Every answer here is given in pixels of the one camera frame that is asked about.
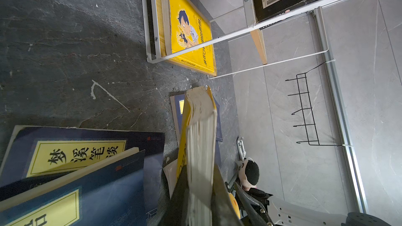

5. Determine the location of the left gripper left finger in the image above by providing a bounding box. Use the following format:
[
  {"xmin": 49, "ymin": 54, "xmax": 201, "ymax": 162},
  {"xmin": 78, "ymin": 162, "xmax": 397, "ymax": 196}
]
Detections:
[{"xmin": 158, "ymin": 166, "xmax": 188, "ymax": 226}]

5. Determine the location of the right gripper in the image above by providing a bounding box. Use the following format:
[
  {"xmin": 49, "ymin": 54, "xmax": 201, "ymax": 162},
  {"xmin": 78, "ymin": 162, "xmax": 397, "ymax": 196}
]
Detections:
[{"xmin": 232, "ymin": 182, "xmax": 273, "ymax": 226}]

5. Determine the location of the blue book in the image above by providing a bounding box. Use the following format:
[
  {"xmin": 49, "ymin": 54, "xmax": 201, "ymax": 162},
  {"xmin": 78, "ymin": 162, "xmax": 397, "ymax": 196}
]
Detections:
[
  {"xmin": 1, "ymin": 125, "xmax": 165, "ymax": 219},
  {"xmin": 170, "ymin": 94, "xmax": 223, "ymax": 167}
]

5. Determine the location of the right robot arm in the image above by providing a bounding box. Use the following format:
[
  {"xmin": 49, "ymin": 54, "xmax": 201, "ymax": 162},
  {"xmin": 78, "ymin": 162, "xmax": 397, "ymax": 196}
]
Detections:
[{"xmin": 232, "ymin": 182, "xmax": 389, "ymax": 226}]

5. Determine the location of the yellow plush toy red dress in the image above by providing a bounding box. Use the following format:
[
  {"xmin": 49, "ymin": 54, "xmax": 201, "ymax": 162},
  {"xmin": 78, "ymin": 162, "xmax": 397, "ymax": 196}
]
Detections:
[{"xmin": 228, "ymin": 193, "xmax": 241, "ymax": 219}]

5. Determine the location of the black wire hook rack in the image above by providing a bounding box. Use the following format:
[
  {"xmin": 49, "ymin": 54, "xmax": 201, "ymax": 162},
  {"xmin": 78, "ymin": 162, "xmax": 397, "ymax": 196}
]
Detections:
[{"xmin": 285, "ymin": 62, "xmax": 343, "ymax": 148}]

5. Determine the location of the yellow cartoon book in shelf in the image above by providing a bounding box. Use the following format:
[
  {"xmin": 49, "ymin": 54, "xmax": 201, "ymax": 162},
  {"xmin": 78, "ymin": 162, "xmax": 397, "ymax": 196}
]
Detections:
[{"xmin": 161, "ymin": 0, "xmax": 217, "ymax": 76}]

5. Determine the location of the white wooden two-tier shelf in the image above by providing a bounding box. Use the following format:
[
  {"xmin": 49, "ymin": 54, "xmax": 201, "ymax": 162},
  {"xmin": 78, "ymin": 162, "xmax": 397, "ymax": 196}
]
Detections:
[{"xmin": 139, "ymin": 0, "xmax": 402, "ymax": 80}]

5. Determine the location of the blue book Lunyu label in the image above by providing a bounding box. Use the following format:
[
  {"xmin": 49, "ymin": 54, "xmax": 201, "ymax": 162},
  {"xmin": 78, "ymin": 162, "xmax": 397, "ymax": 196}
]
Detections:
[{"xmin": 1, "ymin": 148, "xmax": 147, "ymax": 226}]

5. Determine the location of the yellow cartoon book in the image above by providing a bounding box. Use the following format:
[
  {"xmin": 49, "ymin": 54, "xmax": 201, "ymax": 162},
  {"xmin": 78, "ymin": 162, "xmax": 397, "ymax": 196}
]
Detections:
[
  {"xmin": 161, "ymin": 0, "xmax": 217, "ymax": 76},
  {"xmin": 177, "ymin": 86, "xmax": 217, "ymax": 226}
]

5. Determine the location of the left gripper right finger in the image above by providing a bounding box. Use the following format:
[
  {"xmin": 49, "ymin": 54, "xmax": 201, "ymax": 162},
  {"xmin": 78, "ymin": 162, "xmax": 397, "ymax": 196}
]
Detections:
[{"xmin": 211, "ymin": 164, "xmax": 243, "ymax": 226}]

